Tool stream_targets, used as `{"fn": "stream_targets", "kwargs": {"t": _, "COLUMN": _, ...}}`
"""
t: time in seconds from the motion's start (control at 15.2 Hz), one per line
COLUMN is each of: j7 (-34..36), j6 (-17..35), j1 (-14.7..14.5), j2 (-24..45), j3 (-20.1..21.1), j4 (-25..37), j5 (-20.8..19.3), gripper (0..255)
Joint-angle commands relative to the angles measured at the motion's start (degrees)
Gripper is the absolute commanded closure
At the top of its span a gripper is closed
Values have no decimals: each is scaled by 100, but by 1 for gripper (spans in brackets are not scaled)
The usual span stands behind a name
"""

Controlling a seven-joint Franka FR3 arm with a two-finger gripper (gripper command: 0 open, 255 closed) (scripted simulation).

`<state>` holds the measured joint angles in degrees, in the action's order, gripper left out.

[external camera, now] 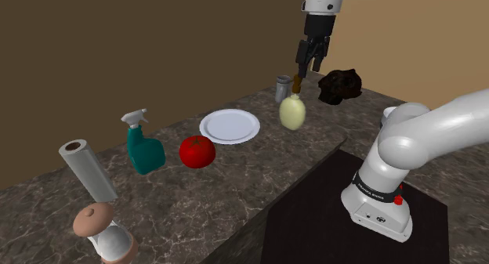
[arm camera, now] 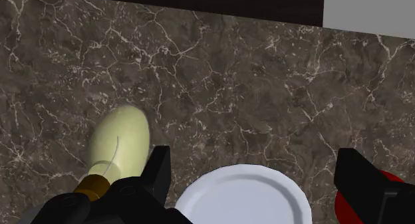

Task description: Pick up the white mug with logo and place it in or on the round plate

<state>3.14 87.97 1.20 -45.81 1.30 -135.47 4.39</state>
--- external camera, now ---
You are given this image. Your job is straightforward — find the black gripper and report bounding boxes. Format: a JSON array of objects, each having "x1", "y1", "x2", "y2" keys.
[{"x1": 295, "y1": 13, "x2": 338, "y2": 80}]

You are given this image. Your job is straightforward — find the dark brown lumpy object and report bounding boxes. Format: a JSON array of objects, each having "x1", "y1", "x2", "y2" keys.
[{"x1": 317, "y1": 68, "x2": 364, "y2": 107}]

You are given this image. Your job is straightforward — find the grey metal shaker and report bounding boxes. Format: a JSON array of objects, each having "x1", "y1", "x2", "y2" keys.
[{"x1": 274, "y1": 74, "x2": 294, "y2": 104}]

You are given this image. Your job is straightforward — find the white plate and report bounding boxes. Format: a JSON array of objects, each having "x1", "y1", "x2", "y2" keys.
[{"x1": 198, "y1": 108, "x2": 262, "y2": 146}]

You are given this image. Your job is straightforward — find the red tomato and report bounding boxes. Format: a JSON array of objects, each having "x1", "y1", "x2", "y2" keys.
[{"x1": 178, "y1": 135, "x2": 217, "y2": 170}]

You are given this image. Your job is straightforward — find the teal spray bottle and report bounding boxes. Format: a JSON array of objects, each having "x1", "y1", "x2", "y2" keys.
[{"x1": 120, "y1": 107, "x2": 167, "y2": 176}]

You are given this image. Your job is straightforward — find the grey paper towel roll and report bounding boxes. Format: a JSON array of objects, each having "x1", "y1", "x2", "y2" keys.
[{"x1": 58, "y1": 139, "x2": 119, "y2": 204}]

